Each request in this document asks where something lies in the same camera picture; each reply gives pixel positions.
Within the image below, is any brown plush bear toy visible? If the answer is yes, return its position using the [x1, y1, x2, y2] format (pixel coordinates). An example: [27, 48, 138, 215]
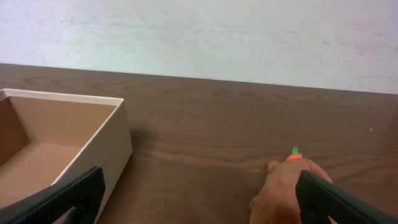
[249, 147, 332, 224]

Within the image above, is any white cardboard box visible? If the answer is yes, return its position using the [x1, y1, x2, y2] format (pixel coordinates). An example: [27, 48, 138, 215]
[1, 88, 132, 223]

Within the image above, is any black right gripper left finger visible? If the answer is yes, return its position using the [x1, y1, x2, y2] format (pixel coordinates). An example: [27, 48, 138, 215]
[1, 166, 106, 224]

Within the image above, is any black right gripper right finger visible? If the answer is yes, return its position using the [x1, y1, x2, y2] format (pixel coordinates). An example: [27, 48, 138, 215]
[295, 170, 397, 224]

